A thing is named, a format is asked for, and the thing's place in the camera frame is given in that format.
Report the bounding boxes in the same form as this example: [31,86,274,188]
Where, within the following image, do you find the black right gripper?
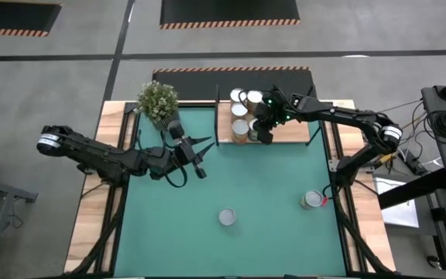
[254,89,293,146]

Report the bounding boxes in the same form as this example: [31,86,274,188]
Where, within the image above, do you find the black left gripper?
[149,135,216,181]

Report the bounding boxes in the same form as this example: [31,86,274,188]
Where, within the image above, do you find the orange pineapple can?
[245,89,265,114]

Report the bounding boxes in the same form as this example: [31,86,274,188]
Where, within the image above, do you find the blue peas can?
[247,117,262,143]

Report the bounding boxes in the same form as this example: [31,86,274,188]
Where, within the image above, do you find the orange corn can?
[229,102,249,123]
[231,118,250,145]

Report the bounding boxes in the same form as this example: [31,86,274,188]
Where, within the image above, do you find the tin can with silver lid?
[228,88,246,105]

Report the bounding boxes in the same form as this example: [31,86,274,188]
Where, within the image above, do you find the short yellow pineapple rings can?
[218,208,237,227]

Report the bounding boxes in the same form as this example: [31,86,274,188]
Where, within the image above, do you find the pale can with round print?
[299,189,324,211]

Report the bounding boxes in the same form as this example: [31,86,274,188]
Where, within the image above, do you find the artificial plant in striped pot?
[136,80,181,132]

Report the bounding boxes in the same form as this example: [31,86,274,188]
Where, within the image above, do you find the black floor mat striped edge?
[160,0,301,31]
[0,0,62,38]
[152,66,317,102]

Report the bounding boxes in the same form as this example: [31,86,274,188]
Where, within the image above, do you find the grey equipment cart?
[420,84,446,193]

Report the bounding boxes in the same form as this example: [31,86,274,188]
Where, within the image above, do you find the white box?
[373,176,420,229]

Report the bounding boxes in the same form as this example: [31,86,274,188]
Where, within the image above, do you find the wooden shelf with black frame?
[214,83,323,147]

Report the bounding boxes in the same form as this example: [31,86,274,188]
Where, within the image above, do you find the black aluminium station frame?
[63,99,446,279]

